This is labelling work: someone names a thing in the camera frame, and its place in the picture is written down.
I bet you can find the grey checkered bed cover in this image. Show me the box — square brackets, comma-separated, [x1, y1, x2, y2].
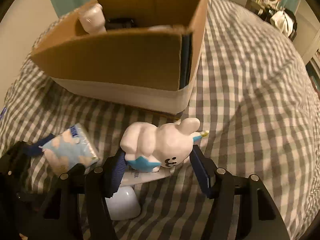
[1, 0, 319, 239]

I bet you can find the white round bottle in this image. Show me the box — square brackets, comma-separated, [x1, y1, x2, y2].
[78, 3, 106, 34]

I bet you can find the brown cardboard box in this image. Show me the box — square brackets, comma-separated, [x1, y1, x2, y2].
[30, 0, 208, 115]

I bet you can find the white cloth on chair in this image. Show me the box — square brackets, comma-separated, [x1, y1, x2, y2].
[270, 10, 293, 37]

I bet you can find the white blue roll-on bottle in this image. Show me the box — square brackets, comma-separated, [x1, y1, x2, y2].
[106, 186, 141, 221]

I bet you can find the blue tissue pack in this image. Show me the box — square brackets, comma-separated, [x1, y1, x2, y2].
[41, 123, 99, 176]

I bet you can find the black cylindrical cup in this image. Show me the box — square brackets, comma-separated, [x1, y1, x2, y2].
[105, 17, 136, 30]

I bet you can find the white rabbit figurine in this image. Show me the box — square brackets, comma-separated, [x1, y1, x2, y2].
[120, 118, 209, 172]

